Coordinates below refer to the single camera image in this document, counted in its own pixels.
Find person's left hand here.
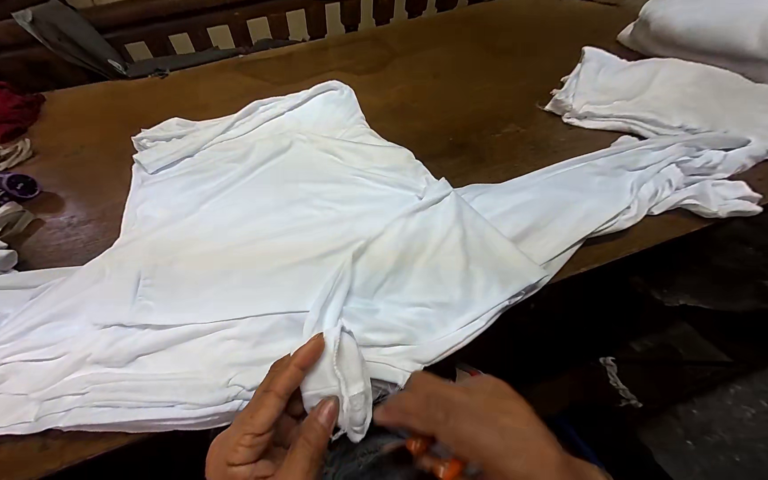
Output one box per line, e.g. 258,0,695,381
206,332,340,480

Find person's right hand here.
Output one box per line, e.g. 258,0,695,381
373,370,613,480

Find orange-handled thread snips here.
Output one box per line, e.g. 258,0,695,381
404,435,468,480

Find white shirt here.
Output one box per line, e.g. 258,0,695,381
93,80,549,444

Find person's legs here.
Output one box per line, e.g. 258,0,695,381
323,427,425,480

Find stack of white garments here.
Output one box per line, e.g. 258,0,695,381
0,131,764,437

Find white fabric scrap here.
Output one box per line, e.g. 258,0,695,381
599,356,644,409

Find purple round object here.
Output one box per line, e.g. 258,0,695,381
0,172,41,201

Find grey sheet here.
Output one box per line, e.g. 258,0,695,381
647,359,768,480

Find brown wooden slatted bench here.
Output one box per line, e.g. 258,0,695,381
0,0,492,93

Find grey fabric strip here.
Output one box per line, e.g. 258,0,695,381
11,7,300,80

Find folded white cloth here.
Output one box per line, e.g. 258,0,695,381
544,46,768,177

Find large white fabric bundle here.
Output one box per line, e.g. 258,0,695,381
616,0,768,108

